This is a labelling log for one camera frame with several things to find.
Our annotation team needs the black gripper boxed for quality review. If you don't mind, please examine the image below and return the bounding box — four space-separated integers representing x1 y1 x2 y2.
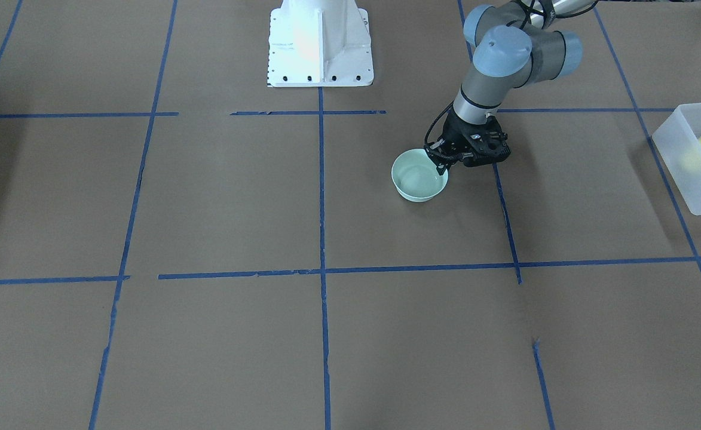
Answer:
424 110 494 176

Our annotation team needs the mint green bowl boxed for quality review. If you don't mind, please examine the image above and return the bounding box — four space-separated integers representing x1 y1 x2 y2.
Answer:
391 149 449 203

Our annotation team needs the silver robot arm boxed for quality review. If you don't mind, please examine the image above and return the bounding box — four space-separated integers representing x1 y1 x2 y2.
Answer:
424 1 595 175

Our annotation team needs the clear plastic storage box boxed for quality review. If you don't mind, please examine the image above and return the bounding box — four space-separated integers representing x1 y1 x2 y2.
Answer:
653 103 701 216

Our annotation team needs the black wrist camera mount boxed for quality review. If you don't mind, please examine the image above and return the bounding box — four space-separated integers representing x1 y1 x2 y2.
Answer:
460 115 512 168

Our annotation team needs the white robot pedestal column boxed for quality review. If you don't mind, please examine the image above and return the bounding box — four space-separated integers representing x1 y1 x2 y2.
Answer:
267 1 375 88

